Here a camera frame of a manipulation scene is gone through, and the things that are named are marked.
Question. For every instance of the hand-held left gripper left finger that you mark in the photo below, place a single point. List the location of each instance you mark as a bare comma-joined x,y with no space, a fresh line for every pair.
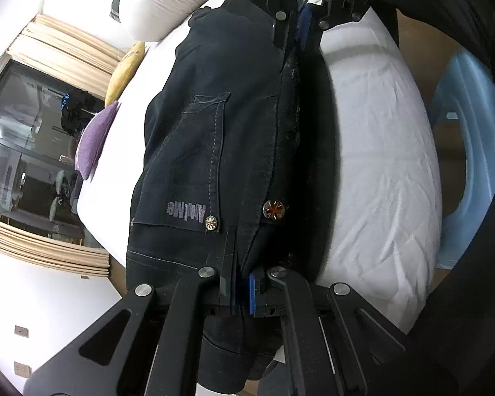
231,264

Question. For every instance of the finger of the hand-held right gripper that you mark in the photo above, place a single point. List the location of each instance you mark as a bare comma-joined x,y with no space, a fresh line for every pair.
305,24
286,29

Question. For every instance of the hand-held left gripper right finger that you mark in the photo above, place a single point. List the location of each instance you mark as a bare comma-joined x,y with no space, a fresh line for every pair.
253,295

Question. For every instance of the black denim pants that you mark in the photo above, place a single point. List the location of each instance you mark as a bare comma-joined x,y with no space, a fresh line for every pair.
181,152

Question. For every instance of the white rolled duvet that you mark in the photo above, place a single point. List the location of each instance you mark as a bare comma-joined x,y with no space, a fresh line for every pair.
169,0

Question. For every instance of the white bed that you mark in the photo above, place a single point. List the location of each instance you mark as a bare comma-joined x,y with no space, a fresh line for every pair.
375,152

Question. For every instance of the yellow pillow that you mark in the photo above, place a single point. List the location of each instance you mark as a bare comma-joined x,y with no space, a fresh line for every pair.
123,70

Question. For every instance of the purple pillow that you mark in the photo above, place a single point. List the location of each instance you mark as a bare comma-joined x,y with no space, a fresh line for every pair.
93,140

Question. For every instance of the light blue plastic stool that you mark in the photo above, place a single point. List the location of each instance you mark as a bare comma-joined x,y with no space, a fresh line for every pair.
470,140

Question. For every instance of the white wall socket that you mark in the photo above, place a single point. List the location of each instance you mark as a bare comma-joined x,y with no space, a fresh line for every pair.
23,368
21,330

